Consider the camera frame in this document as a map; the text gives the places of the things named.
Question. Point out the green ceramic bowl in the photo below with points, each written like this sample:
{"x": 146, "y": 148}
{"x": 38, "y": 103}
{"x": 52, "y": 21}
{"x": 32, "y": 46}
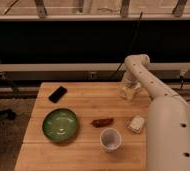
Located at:
{"x": 60, "y": 125}

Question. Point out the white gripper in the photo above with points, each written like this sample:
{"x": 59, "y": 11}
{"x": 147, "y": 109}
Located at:
{"x": 128, "y": 80}

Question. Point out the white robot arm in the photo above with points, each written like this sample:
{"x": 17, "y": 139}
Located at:
{"x": 168, "y": 119}

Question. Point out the brown sausage toy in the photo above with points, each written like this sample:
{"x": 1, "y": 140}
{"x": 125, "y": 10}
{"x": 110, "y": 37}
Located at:
{"x": 102, "y": 122}

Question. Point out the black smartphone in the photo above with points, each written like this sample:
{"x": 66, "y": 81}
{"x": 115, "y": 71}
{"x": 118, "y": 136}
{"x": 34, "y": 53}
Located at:
{"x": 57, "y": 94}

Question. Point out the white wrapped packet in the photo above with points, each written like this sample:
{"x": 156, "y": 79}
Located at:
{"x": 136, "y": 124}

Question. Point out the black office chair base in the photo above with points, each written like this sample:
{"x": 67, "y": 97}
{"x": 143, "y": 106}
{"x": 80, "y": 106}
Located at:
{"x": 8, "y": 113}

